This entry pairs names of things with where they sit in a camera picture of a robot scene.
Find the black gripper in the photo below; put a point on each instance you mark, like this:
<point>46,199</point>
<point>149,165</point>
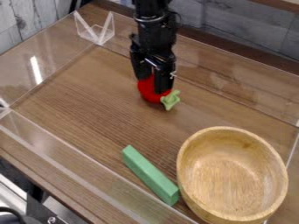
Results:
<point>152,49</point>

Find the red plush fruit green stem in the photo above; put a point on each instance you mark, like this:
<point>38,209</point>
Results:
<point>169,98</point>

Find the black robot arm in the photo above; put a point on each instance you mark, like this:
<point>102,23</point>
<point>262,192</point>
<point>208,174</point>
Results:
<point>152,7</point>

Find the green rectangular block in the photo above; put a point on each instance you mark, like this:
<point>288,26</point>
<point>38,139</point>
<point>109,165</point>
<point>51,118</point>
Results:
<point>157,181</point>

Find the wooden bowl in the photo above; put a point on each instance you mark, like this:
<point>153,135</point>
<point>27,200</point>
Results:
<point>232,175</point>

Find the clear acrylic triangle bracket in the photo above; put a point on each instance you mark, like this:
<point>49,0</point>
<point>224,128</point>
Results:
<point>96,33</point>

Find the clear acrylic enclosure wall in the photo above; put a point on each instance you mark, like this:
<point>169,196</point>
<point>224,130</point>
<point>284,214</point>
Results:
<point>74,112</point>

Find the black metal frame bracket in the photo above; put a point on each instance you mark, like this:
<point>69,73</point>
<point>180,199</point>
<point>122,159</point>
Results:
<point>46,209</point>

